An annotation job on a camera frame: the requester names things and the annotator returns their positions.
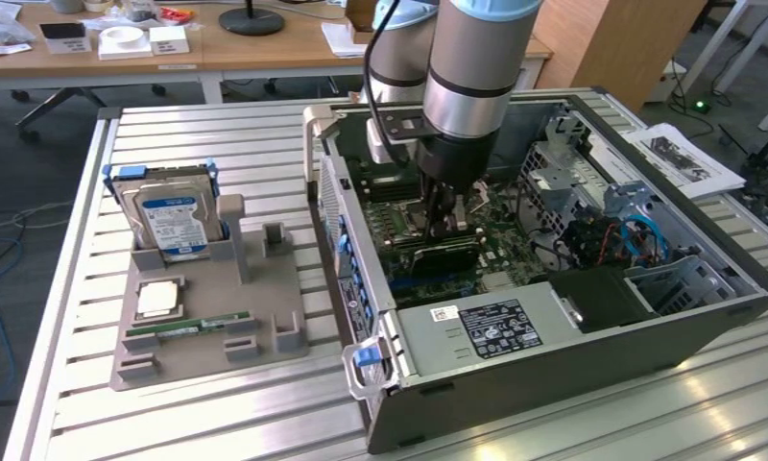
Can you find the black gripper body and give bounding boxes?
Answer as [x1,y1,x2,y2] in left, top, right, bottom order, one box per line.
[413,128,499,194]

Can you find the black graphics card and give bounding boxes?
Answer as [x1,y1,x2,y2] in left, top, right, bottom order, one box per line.
[396,237,483,282]

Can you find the CPU socket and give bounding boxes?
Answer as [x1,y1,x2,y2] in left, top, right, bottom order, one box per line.
[400,195,432,239]

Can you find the metal socket cover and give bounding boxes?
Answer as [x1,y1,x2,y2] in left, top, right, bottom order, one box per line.
[467,180,496,215]

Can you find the black RAM slot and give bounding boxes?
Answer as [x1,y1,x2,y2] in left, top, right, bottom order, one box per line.
[364,185,428,203]
[360,172,424,189]

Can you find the green RAM stick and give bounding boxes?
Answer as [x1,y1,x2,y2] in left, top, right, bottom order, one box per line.
[393,230,488,259]
[126,311,252,338]

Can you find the green motherboard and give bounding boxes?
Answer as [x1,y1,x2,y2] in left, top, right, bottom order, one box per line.
[350,158,556,311]

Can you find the metal disk bay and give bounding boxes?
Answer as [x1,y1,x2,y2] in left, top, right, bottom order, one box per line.
[521,138,616,227]
[624,254,741,318]

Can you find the silver chipset heatsink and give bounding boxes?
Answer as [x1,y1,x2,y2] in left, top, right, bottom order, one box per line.
[479,273,520,294]

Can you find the grey power supply unit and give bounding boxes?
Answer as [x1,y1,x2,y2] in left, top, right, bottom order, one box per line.
[393,280,581,378]

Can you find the white loose papers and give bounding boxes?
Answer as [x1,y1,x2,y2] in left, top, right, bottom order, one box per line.
[321,21,376,59]

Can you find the wooden cabinet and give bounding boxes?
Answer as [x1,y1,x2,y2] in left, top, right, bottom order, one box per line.
[524,0,709,111]

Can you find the brown cardboard box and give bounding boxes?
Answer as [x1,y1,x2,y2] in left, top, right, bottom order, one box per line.
[344,0,380,34]

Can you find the printed paper stack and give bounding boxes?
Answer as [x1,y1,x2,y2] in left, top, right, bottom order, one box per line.
[624,122,748,201]

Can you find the grey parts rack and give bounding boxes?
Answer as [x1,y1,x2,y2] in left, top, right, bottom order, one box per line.
[106,193,309,393]

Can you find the open black PC case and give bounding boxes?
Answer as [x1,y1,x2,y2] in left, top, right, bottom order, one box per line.
[301,90,768,456]

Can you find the hard disk with blue label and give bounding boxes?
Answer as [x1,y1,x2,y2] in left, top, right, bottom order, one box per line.
[100,160,226,264]

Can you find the black round lamp base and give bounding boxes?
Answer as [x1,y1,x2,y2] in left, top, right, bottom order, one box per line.
[218,0,288,36]

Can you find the silver CPU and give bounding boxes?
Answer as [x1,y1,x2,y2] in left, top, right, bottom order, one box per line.
[133,280,184,319]

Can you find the red small parts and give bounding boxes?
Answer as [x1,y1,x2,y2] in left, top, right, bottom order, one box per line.
[157,5,198,25]

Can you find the white flat box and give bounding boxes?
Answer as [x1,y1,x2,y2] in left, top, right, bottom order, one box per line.
[96,38,154,61]

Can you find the black chair base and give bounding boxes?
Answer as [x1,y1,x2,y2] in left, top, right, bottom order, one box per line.
[10,85,169,141]

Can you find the white box black top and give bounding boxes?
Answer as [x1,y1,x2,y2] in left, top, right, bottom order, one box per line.
[40,22,93,55]

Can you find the wooden desk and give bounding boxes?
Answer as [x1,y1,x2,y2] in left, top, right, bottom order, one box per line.
[0,0,556,105]

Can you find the clear plastic bag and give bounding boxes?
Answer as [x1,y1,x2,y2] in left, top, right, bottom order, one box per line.
[0,0,38,45]

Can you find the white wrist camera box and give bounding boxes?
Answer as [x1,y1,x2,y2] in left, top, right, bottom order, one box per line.
[364,117,400,165]

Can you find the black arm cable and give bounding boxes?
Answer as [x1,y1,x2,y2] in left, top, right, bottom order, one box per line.
[361,0,405,167]

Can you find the blue wire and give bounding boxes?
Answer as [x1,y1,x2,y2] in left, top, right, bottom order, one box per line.
[617,214,673,268]

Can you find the grey case handle blue latch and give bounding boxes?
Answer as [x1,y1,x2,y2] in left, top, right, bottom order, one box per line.
[340,335,400,400]

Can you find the white desk frame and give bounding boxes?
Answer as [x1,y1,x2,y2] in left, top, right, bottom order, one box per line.
[677,0,768,131]

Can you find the white floor cable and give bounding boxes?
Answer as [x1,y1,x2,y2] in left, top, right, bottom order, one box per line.
[0,200,72,231]

